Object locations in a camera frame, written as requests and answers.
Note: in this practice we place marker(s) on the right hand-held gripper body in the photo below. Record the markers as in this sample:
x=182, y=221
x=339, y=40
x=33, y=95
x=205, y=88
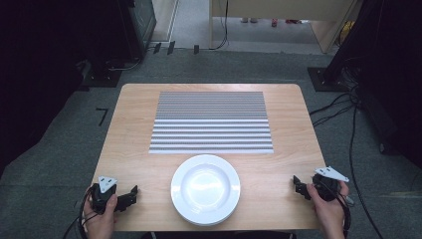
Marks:
x=328, y=187

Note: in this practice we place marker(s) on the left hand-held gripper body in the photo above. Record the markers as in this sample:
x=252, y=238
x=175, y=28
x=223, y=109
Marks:
x=99, y=195

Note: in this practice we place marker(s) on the person's right hand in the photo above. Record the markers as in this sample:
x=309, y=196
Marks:
x=330, y=215

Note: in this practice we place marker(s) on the person's left hand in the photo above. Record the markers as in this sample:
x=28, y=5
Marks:
x=99, y=224

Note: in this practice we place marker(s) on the white plate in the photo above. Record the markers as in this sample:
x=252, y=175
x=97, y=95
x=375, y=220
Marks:
x=205, y=189

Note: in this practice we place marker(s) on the grey striped placemat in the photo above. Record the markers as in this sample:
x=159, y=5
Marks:
x=211, y=122

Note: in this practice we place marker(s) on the dark curtain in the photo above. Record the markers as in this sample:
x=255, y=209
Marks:
x=391, y=76
x=40, y=66

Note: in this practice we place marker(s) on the black tape strip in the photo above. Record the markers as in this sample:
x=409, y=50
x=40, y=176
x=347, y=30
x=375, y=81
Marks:
x=157, y=48
x=171, y=47
x=196, y=49

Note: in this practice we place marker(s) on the red shoes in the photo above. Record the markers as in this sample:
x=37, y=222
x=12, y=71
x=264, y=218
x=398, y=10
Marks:
x=285, y=22

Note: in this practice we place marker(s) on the dark glass cabinet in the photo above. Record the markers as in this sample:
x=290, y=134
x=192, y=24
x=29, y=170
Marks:
x=141, y=26

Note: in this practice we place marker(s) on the light wooden desk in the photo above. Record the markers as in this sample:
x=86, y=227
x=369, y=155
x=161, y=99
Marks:
x=282, y=8

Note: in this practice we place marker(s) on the black stand base plate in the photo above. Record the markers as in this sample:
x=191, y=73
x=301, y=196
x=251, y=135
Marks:
x=323, y=81
x=99, y=78

